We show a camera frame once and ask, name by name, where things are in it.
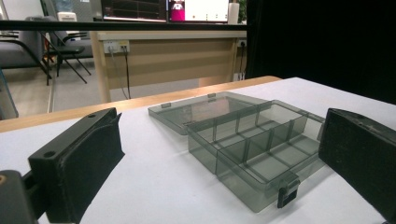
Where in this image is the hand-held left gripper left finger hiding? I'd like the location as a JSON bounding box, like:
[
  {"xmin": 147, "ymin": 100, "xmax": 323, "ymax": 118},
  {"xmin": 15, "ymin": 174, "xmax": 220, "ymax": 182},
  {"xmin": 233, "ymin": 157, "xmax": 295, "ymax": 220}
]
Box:
[{"xmin": 27, "ymin": 107, "xmax": 126, "ymax": 224}]

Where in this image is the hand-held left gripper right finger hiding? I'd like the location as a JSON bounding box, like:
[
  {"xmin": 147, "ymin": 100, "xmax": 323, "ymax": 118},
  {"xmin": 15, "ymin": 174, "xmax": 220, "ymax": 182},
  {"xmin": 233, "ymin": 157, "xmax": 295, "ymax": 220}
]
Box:
[{"xmin": 318, "ymin": 107, "xmax": 396, "ymax": 224}]

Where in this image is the grey transparent compartment box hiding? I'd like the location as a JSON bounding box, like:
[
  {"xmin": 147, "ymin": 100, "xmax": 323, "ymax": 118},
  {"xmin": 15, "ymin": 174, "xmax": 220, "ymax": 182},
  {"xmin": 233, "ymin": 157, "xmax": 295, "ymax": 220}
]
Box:
[{"xmin": 148, "ymin": 91, "xmax": 327, "ymax": 214}]

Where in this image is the black folding chair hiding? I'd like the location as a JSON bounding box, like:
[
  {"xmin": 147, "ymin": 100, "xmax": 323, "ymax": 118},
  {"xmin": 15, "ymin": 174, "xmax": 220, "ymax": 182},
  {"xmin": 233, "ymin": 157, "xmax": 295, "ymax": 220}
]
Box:
[{"xmin": 39, "ymin": 30, "xmax": 94, "ymax": 85}]

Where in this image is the black curtain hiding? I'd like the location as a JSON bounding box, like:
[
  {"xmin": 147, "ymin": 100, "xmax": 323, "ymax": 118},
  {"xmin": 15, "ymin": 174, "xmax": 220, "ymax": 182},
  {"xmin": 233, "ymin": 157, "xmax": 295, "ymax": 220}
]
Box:
[{"xmin": 246, "ymin": 0, "xmax": 396, "ymax": 105}]

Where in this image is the grey armchair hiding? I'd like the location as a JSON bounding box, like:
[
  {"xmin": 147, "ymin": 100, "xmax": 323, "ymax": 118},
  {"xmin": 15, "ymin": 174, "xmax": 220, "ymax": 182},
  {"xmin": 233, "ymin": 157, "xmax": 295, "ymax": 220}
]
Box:
[{"xmin": 0, "ymin": 16, "xmax": 53, "ymax": 86}]

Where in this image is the wooden desk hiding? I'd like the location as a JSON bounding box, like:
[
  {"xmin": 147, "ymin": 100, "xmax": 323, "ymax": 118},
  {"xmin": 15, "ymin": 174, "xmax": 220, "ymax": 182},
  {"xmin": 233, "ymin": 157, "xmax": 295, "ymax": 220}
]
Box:
[{"xmin": 89, "ymin": 30, "xmax": 248, "ymax": 104}]

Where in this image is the black horizontal metal bar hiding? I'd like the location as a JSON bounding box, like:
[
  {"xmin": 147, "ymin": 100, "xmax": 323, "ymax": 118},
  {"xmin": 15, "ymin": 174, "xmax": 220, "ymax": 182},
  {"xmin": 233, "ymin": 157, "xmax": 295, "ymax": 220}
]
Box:
[{"xmin": 0, "ymin": 20, "xmax": 248, "ymax": 32}]

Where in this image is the white appliance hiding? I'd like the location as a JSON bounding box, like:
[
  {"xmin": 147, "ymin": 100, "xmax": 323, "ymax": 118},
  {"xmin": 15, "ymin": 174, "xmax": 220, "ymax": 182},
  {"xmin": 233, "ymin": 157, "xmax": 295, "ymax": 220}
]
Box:
[{"xmin": 57, "ymin": 11, "xmax": 78, "ymax": 23}]

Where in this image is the dark monitor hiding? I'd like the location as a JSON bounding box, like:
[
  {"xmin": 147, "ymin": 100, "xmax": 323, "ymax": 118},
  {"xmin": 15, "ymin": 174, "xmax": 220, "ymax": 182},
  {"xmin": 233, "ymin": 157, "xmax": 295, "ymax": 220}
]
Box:
[{"xmin": 100, "ymin": 0, "xmax": 168, "ymax": 23}]

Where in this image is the white paper roll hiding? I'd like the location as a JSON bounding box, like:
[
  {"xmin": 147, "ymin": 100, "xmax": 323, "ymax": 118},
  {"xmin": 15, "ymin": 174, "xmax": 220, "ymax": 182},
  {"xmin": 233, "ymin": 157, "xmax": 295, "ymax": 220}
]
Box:
[{"xmin": 227, "ymin": 2, "xmax": 240, "ymax": 25}]

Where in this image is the bright monitor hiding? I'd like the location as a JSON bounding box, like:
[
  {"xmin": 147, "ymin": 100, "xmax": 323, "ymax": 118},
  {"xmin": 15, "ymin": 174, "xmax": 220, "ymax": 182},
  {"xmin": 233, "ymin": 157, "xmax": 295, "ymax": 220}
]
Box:
[{"xmin": 167, "ymin": 0, "xmax": 231, "ymax": 24}]

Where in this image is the white power cable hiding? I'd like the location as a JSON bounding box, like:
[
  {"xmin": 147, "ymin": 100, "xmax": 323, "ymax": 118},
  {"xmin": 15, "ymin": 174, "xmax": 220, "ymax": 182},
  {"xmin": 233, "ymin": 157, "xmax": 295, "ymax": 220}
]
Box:
[{"xmin": 108, "ymin": 47, "xmax": 129, "ymax": 101}]

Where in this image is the black power cable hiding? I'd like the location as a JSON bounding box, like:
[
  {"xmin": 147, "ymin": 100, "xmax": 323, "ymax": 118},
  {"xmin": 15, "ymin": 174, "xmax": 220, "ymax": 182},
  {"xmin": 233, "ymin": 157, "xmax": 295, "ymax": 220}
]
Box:
[{"xmin": 123, "ymin": 46, "xmax": 133, "ymax": 100}]

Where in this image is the white wall socket strip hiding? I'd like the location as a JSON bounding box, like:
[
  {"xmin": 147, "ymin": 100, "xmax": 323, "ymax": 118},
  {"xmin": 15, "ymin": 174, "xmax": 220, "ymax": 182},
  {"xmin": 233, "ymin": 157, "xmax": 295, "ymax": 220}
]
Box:
[{"xmin": 103, "ymin": 40, "xmax": 131, "ymax": 54}]

